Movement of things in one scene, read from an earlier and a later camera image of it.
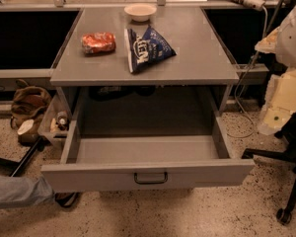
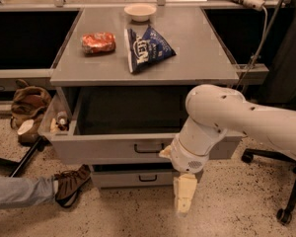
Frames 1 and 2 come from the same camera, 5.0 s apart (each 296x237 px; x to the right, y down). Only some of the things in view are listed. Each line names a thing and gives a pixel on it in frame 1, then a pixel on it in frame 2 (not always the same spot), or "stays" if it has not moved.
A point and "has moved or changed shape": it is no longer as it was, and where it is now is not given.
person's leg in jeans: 19,192 stays
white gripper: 293,39 -> 186,158
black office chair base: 293,134 stays
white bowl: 140,12 stays
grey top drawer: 134,137 has moved or changed shape
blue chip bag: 142,50 stays
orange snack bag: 99,42 stays
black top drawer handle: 150,182 -> 149,151
